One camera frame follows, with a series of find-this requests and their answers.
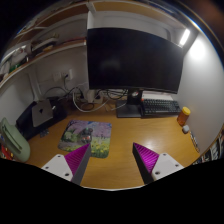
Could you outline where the flower-print mouse pad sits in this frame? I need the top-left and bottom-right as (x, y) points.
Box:
(57, 119), (113, 159)

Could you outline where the white wall socket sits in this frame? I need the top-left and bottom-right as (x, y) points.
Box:
(52, 69), (74, 83)

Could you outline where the black computer monitor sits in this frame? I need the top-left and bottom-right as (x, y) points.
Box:
(86, 27), (185, 119)

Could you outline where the white cable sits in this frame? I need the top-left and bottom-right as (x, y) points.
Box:
(71, 94), (128, 114)

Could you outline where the white light bar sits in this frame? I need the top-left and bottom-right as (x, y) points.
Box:
(179, 28), (191, 47)

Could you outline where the wooden wall shelf unit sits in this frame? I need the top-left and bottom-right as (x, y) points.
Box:
(0, 0), (91, 91)

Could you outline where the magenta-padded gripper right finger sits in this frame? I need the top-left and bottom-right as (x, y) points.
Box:
(131, 142), (185, 184)

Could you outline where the transparent computer mouse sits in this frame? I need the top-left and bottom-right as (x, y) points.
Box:
(79, 127), (94, 144)

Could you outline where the dark pen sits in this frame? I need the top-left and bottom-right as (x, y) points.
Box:
(189, 130), (201, 154)

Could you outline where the amber jar with yellow lid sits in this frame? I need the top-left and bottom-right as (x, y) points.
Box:
(176, 106), (192, 127)

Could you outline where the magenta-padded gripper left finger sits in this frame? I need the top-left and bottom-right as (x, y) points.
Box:
(40, 142), (92, 186)

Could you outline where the black keyboard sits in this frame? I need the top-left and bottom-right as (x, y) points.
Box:
(139, 98), (182, 118)

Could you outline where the bookshelf unit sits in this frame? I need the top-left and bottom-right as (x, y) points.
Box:
(193, 124), (224, 166)

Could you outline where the white power strip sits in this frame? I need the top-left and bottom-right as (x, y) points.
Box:
(83, 89), (104, 104)

